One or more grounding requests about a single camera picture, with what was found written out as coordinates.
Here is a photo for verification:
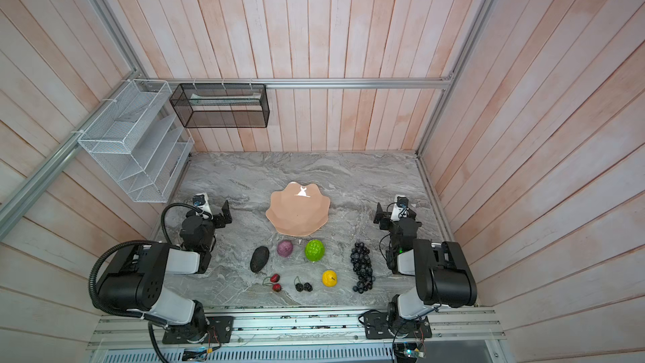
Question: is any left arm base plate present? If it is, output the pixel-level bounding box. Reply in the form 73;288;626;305
162;315;234;345

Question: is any aluminium frame rail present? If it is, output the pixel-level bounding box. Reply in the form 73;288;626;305
415;0;497;157
1;0;146;238

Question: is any black corrugated cable hose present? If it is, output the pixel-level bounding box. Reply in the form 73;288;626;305
88;240;157;319

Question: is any left aluminium frame rail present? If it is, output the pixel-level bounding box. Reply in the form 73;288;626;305
1;0;146;238

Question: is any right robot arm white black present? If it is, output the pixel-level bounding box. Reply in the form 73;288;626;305
374;197;477;336

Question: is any dark fake avocado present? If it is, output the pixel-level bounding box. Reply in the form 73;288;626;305
250;245;270;273

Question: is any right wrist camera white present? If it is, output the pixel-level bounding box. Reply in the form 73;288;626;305
391;195;409;221

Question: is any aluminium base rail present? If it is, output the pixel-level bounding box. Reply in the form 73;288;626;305
87;306;507;351

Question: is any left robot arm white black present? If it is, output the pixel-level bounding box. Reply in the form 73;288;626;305
88;194;233;345

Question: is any purple fake fruit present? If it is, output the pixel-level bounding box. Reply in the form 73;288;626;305
276;240;294;258

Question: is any horizontal aluminium wall rail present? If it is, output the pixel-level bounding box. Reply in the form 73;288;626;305
138;77;452;90

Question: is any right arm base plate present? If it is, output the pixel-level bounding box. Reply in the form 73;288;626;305
358;310;433;339

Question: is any black fake grape bunch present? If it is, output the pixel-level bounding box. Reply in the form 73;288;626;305
350;242;375;293

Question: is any pink wavy fruit bowl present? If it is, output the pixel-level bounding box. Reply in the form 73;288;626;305
265;181;331;237

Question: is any black mesh basket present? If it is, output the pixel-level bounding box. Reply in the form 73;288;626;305
170;82;270;129

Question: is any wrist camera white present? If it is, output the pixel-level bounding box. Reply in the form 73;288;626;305
391;195;409;221
192;193;212;213

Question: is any right aluminium frame rail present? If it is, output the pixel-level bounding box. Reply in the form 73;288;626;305
415;0;497;157

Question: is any black fake cherry pair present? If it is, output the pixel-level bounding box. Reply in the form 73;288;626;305
294;277;312;292

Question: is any red fake cherry pair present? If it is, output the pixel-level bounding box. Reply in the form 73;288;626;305
262;274;282;292

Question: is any yellow fake lemon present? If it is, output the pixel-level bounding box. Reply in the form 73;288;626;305
322;270;338;287

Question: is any white wire mesh shelf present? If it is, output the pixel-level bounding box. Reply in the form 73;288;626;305
79;80;194;203

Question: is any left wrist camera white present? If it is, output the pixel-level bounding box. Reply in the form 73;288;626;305
192;193;212;213

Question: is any green bumpy fake fruit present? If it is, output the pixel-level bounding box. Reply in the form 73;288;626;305
304;240;325;262

